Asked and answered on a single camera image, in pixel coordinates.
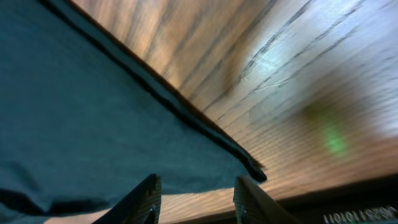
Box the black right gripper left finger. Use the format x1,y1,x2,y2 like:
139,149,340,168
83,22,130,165
93,174,162,224

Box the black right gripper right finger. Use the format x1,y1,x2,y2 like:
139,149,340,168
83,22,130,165
233,176,301,224

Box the black t-shirt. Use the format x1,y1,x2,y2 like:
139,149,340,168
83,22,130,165
1,0,267,223

